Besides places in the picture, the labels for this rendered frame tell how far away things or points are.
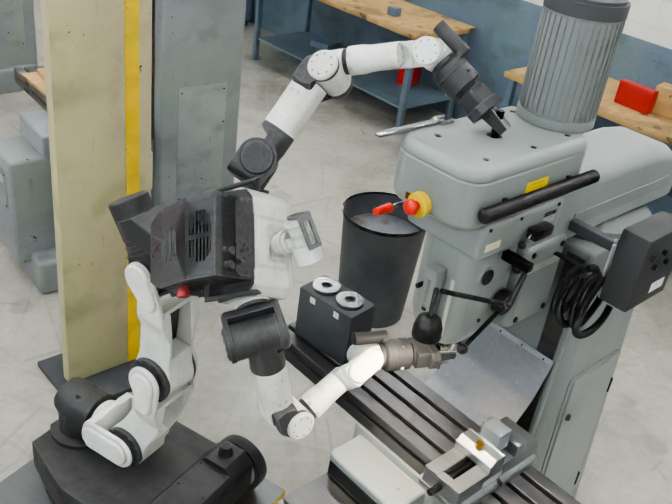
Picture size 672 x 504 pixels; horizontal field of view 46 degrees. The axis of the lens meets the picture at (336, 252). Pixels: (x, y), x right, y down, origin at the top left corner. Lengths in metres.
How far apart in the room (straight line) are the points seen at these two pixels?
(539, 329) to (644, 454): 1.77
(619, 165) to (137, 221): 1.33
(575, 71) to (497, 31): 5.19
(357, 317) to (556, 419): 0.73
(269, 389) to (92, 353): 1.99
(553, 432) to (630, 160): 0.91
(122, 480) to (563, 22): 1.89
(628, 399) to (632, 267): 2.46
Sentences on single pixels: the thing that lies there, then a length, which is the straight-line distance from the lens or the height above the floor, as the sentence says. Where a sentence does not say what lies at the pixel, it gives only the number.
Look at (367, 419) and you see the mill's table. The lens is 2.45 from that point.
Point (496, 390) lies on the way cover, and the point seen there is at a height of 0.99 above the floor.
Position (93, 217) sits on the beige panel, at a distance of 3.50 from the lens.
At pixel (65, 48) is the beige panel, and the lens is 3.17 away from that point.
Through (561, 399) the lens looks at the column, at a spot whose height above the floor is 0.99.
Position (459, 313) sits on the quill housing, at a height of 1.44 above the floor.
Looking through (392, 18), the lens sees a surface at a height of 0.88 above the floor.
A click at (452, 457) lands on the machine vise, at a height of 1.06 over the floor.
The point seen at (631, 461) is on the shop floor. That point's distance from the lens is 4.12.
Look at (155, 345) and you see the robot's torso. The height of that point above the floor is 1.14.
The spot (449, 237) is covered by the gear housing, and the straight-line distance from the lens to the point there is 1.95.
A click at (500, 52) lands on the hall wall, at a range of 7.20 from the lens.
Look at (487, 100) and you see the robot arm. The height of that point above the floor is 1.97.
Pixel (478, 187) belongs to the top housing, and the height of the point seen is 1.85.
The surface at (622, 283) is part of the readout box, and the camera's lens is 2.11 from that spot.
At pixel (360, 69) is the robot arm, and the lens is 2.00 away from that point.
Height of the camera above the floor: 2.57
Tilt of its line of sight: 30 degrees down
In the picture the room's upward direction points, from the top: 8 degrees clockwise
